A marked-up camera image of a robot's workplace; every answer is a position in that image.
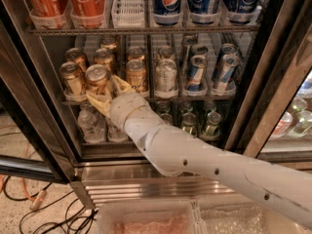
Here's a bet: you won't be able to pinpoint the empty white can tray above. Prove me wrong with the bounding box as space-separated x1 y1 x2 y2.
111 0 145 28

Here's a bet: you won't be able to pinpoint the clear plastic bin right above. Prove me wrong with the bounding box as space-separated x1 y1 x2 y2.
196 194 306 234

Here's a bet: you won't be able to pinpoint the clear plastic bin left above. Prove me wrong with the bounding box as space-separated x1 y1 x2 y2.
97 199 197 234

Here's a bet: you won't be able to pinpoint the steel fridge body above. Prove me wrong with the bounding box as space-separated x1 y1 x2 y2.
0 0 312 211

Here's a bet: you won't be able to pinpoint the orange can front left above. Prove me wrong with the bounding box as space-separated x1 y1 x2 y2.
59 61 85 96

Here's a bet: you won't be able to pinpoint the orange can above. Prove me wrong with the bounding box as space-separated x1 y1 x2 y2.
65 48 88 72
59 61 85 96

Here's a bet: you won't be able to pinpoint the orange extension cord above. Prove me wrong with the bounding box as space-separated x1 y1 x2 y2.
0 124 48 213

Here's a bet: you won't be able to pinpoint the middle wire shelf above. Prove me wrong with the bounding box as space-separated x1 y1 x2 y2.
61 96 235 105

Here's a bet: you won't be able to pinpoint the blue silver can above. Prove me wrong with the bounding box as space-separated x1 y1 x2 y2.
186 55 208 92
217 43 239 62
213 54 241 93
190 44 209 58

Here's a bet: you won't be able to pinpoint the blue silver can front right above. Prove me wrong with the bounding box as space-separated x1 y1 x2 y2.
213 54 241 93

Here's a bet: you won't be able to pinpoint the blue silver can back left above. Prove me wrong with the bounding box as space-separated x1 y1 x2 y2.
190 44 209 58

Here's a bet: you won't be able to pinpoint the red cola can right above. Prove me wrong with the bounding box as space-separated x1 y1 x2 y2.
71 0 105 28

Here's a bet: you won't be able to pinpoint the orange can column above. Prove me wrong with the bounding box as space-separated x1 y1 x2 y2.
99 36 117 51
127 47 145 61
94 48 115 74
85 64 111 95
126 59 147 93

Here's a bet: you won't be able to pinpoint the water bottle left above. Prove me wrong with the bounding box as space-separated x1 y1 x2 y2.
78 110 105 143

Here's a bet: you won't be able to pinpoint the blue silver can front left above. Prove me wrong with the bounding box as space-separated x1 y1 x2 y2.
186 55 208 92

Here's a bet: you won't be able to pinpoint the black floor cables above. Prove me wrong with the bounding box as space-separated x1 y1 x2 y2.
2 175 98 234

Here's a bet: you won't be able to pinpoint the top wire shelf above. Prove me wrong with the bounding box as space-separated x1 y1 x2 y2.
27 25 259 36

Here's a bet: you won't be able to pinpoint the open fridge door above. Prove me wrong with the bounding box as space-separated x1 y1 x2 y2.
0 1 75 183

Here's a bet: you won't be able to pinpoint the water bottle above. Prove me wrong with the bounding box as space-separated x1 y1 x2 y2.
78 110 105 143
106 118 128 142

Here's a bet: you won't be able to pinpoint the blue pepsi can left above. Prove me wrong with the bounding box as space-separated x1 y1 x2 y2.
153 0 181 25

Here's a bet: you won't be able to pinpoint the clear plastic bin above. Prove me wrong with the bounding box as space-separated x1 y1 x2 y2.
196 194 306 234
97 199 197 234

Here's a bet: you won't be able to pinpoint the water bottle middle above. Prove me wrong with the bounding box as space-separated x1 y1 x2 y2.
106 118 128 142

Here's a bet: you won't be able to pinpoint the blue silver can back right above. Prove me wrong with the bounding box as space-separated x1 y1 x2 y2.
217 43 239 62

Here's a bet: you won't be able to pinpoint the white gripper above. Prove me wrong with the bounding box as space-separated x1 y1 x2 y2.
86 75 148 123

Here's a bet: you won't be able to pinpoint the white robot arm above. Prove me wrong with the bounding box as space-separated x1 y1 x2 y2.
86 76 312 229

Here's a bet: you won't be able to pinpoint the green can middle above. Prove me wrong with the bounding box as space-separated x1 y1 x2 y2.
180 112 197 136

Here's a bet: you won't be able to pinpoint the orange can back left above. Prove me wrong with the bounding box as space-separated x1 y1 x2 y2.
65 48 88 72

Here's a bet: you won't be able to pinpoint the wire shelf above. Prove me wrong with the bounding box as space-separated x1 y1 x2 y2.
27 25 259 36
61 96 235 105

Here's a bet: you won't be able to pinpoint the green can right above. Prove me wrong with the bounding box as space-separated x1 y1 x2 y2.
201 111 222 137

